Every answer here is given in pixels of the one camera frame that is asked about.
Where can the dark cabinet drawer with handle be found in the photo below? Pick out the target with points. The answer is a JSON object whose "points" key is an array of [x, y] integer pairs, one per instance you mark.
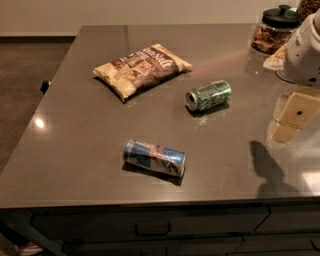
{"points": [[149, 224]]}

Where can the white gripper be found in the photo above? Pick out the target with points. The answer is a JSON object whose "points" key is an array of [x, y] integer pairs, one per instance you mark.
{"points": [[304, 56]]}

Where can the dark right cabinet drawer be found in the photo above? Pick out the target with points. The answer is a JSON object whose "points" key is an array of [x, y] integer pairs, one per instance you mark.
{"points": [[291, 219]]}

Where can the glass jar with black lid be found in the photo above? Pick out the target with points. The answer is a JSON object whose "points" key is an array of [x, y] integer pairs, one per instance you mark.
{"points": [[275, 28]]}

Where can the brown white chip bag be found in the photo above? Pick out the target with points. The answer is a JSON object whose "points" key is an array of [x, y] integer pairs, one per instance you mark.
{"points": [[142, 69]]}

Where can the blue silver redbull can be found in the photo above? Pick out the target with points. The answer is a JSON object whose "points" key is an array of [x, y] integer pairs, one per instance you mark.
{"points": [[155, 158]]}

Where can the green soda can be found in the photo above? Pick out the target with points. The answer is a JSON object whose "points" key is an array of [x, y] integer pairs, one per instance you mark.
{"points": [[208, 96]]}

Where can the black knob at table edge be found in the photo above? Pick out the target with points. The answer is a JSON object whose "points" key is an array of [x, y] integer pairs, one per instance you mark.
{"points": [[45, 86]]}

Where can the red white shoe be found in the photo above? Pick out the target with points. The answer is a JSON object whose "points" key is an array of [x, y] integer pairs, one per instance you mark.
{"points": [[30, 249]]}

